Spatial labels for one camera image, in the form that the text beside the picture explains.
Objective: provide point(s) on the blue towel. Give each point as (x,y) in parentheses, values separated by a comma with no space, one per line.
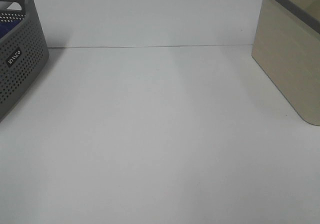
(7,27)

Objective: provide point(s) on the beige bin with grey rim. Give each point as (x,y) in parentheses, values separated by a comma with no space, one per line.
(286,47)

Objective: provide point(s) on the grey perforated plastic basket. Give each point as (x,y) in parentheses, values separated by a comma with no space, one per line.
(24,53)

